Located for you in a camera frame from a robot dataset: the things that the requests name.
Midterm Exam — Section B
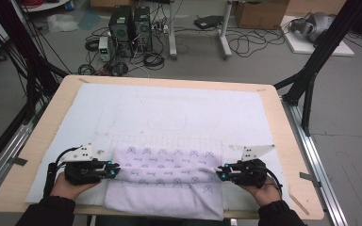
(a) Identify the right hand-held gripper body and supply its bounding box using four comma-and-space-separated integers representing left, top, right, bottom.
228, 143, 276, 189

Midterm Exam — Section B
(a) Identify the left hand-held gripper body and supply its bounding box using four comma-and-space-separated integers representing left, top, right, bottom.
58, 142, 108, 186

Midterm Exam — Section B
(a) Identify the lilac towel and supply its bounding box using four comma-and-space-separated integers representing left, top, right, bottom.
103, 144, 225, 221

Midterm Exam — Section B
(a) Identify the person's right hand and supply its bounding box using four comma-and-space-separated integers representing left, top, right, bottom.
239, 178, 283, 207

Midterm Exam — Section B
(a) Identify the person's left hand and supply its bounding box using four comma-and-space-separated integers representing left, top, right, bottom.
49, 171, 100, 202

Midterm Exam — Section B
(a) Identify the thin wooden stick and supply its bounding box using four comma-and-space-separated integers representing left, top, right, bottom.
288, 191, 310, 217

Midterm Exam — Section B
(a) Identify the black tape piece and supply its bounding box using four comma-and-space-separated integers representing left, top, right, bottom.
8, 155, 28, 167

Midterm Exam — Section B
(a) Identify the white grid mat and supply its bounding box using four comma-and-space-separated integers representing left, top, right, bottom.
25, 82, 293, 212

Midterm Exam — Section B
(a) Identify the round black device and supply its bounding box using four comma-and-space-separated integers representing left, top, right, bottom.
112, 61, 130, 77

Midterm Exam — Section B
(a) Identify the white power supply unit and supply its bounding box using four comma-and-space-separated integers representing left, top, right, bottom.
98, 36, 111, 62

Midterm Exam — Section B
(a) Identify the large black computer tower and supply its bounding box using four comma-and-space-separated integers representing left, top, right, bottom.
107, 5, 135, 58

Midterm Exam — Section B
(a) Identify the white desk leg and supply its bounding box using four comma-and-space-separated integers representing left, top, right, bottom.
168, 0, 178, 60
219, 0, 234, 60

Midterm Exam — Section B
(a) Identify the clear plastic bag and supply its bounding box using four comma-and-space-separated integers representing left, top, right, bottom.
46, 12, 80, 34

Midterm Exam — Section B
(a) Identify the blue floor sheet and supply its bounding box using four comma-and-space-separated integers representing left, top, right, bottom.
77, 8, 103, 31

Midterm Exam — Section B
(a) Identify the white floor board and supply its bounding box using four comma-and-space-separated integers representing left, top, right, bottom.
279, 15, 355, 57

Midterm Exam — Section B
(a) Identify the slim black computer tower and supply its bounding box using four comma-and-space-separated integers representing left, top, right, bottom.
133, 6, 154, 53

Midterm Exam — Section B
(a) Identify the white power strip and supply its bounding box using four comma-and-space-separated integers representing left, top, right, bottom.
150, 23, 170, 36

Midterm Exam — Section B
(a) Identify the flat black device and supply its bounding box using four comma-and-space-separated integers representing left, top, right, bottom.
193, 14, 224, 30

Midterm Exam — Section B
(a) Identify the flat cardboard box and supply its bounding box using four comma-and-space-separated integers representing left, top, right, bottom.
90, 0, 136, 8

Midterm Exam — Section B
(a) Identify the brown cardboard box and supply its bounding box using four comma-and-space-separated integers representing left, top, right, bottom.
234, 0, 290, 30

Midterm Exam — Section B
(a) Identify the grey headset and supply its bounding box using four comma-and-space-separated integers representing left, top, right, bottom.
290, 11, 336, 43

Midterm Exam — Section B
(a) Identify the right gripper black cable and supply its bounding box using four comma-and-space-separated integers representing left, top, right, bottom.
263, 168, 285, 200

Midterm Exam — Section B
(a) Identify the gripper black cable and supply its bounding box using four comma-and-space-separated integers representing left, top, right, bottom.
42, 146, 78, 199
263, 168, 285, 200

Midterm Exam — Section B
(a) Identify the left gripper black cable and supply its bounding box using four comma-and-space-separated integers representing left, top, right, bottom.
42, 146, 78, 199

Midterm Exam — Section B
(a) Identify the aluminium rail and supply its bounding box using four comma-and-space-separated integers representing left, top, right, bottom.
281, 97, 350, 226
0, 103, 50, 206

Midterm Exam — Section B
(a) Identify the black cable coil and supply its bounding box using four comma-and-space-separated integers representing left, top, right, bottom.
84, 37, 101, 53
77, 63, 97, 76
142, 51, 166, 72

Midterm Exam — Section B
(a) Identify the black cable tangle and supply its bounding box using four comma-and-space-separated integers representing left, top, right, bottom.
225, 26, 291, 59

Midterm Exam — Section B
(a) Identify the black frame stand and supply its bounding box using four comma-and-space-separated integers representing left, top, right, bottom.
0, 0, 71, 125
272, 0, 362, 137

